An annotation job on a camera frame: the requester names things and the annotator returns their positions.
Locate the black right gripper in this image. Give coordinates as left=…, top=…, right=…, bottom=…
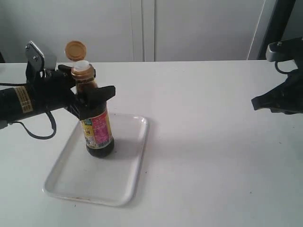
left=251, top=69, right=303, bottom=115

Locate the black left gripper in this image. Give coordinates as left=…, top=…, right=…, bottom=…
left=26, top=64, right=116, bottom=119

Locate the soy sauce bottle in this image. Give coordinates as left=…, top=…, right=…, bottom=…
left=64, top=40, right=115, bottom=158

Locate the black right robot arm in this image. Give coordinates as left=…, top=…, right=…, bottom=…
left=251, top=37, right=303, bottom=115

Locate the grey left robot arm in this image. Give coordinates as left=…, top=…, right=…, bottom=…
left=0, top=65, right=116, bottom=124

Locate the white plastic tray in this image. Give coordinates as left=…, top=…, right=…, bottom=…
left=43, top=113, right=149, bottom=207

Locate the dark panel in background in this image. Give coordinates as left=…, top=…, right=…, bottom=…
left=257, top=0, right=296, bottom=60

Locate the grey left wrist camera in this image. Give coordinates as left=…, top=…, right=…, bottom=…
left=25, top=41, right=57, bottom=83

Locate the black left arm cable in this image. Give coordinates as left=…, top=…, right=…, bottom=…
left=0, top=81, right=57, bottom=140

